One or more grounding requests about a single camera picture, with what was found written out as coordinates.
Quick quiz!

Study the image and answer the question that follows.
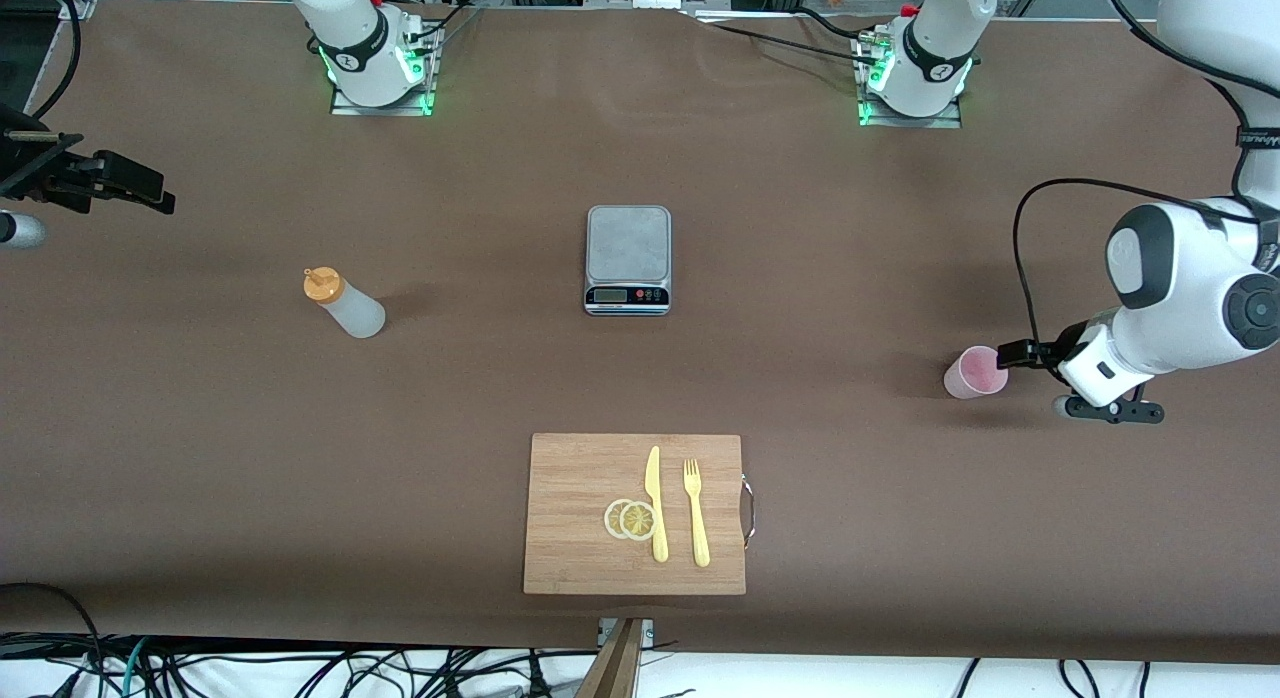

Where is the pink plastic cup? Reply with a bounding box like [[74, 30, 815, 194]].
[[943, 345, 1009, 400]]

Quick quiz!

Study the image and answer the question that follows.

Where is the translucent sauce bottle orange cap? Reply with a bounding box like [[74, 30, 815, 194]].
[[303, 266, 387, 340]]

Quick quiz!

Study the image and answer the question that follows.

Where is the yellow plastic fork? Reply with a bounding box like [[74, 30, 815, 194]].
[[683, 458, 711, 568]]

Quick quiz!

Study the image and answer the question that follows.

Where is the yellow plastic knife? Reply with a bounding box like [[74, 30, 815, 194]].
[[644, 445, 669, 564]]

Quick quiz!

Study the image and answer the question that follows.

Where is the silver digital kitchen scale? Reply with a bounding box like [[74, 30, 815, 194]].
[[584, 205, 672, 317]]

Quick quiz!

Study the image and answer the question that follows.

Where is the bamboo cutting board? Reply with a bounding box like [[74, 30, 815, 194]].
[[523, 433, 756, 596]]

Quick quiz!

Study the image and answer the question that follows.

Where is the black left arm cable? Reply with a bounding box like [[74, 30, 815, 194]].
[[1012, 0, 1280, 354]]

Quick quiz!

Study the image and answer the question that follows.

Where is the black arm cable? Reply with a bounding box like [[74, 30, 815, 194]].
[[1012, 0, 1280, 354], [22, 0, 81, 121]]

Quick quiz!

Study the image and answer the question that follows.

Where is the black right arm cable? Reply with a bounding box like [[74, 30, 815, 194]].
[[22, 0, 81, 121]]

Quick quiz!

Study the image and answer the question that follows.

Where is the black base cable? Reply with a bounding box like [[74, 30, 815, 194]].
[[690, 13, 886, 67]]

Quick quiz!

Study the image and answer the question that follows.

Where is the black looped floor cable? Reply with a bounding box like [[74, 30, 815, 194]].
[[0, 582, 106, 698]]

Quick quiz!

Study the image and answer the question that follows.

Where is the teal floor cable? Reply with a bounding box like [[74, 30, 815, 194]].
[[118, 636, 151, 698]]

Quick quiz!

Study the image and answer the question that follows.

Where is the wooden post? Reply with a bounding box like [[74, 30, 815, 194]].
[[575, 618, 643, 698]]

